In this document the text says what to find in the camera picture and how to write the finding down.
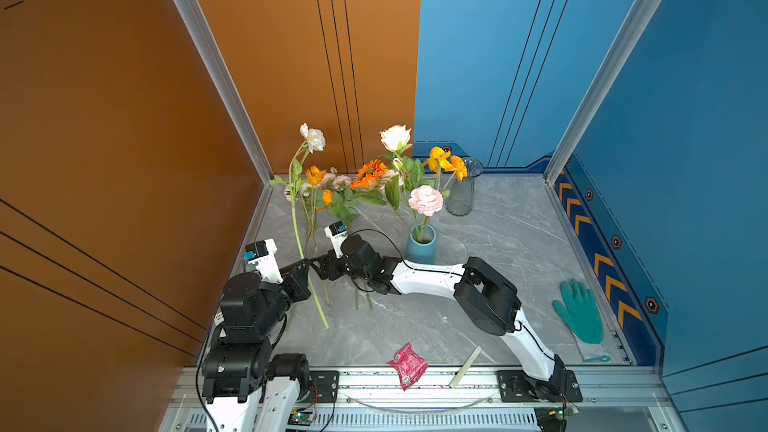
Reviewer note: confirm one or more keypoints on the orange gerbera daisy stem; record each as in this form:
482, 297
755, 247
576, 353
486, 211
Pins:
368, 187

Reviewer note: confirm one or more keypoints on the pink ranunculus stem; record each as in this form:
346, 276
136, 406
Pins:
420, 198

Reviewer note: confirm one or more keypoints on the yellow orange poppy stem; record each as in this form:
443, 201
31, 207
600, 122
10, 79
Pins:
449, 173

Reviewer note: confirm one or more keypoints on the aluminium corner post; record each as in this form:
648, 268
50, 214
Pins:
631, 30
207, 47

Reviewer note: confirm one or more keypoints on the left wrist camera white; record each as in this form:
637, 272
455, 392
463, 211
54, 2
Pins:
260, 257

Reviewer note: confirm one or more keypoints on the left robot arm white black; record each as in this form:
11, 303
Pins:
245, 387

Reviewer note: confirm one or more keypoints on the pale wooden stick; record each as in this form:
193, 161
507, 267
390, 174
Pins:
454, 383

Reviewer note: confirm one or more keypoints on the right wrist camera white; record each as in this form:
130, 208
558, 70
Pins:
337, 233

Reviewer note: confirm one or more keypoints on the right aluminium corner post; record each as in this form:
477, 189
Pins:
631, 30

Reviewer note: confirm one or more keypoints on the pink snack packet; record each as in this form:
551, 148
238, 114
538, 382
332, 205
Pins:
409, 366

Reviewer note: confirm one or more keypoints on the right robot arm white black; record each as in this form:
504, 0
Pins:
489, 300

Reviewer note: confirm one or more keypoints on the cream white rose stem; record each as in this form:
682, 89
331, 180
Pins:
397, 142

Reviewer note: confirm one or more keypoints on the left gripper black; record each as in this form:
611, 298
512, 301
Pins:
296, 281

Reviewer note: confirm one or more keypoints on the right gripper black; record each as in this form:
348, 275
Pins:
325, 261

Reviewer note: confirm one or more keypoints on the white pink peony stem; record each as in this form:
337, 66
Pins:
300, 184

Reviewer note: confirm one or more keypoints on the left aluminium corner post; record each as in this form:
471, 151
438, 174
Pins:
207, 47

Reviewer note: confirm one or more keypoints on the left green circuit board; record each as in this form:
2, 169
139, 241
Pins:
302, 417

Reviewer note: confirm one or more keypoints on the right circuit board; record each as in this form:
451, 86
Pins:
555, 419

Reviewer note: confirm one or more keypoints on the aluminium front rail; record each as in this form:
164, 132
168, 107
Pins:
371, 399

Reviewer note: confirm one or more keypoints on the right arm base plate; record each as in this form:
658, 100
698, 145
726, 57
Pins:
517, 387

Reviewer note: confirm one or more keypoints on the teal ceramic vase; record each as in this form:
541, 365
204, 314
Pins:
422, 245

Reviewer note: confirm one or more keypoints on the clear glass vase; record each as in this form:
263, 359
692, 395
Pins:
461, 197

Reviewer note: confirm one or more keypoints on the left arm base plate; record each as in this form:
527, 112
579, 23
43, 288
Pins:
323, 387

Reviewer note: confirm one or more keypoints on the green rubber glove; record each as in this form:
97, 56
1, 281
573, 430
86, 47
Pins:
579, 311

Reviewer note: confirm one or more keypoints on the pink rose spray stem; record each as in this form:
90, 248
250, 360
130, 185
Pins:
317, 190

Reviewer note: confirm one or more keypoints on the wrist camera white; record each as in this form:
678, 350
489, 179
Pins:
337, 233
260, 257

